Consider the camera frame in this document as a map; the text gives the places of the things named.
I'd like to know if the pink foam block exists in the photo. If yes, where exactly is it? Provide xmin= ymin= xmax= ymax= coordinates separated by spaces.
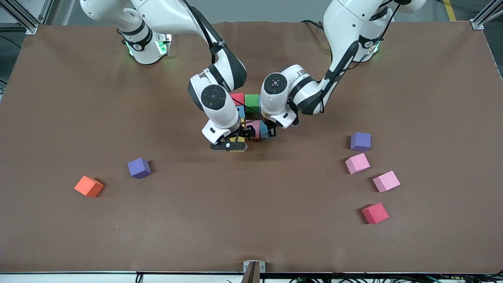
xmin=373 ymin=171 xmax=401 ymax=193
xmin=246 ymin=120 xmax=261 ymax=140
xmin=345 ymin=153 xmax=371 ymax=175

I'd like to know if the yellow foam block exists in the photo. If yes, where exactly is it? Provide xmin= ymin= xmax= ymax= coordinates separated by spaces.
xmin=230 ymin=136 xmax=248 ymax=153

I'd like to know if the green foam block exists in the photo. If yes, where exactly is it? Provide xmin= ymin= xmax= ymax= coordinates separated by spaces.
xmin=244 ymin=94 xmax=261 ymax=114

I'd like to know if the purple foam block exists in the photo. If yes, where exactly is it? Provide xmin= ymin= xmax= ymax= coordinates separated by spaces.
xmin=351 ymin=132 xmax=371 ymax=152
xmin=127 ymin=158 xmax=152 ymax=180

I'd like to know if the brown table mat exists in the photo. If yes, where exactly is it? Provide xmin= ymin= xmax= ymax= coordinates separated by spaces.
xmin=0 ymin=20 xmax=503 ymax=274

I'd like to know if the orange foam block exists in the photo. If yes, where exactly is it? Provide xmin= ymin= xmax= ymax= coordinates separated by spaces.
xmin=74 ymin=175 xmax=105 ymax=198

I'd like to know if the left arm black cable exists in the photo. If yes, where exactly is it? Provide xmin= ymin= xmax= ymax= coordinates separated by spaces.
xmin=318 ymin=0 xmax=405 ymax=114

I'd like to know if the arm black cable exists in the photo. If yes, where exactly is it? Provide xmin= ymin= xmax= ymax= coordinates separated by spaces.
xmin=318 ymin=0 xmax=405 ymax=114
xmin=181 ymin=0 xmax=256 ymax=130

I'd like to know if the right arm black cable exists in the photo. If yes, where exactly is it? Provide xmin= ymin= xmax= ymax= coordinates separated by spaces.
xmin=181 ymin=0 xmax=256 ymax=130

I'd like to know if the aluminium frame post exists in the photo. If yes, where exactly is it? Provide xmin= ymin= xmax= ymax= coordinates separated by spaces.
xmin=470 ymin=0 xmax=503 ymax=31
xmin=0 ymin=0 xmax=51 ymax=35

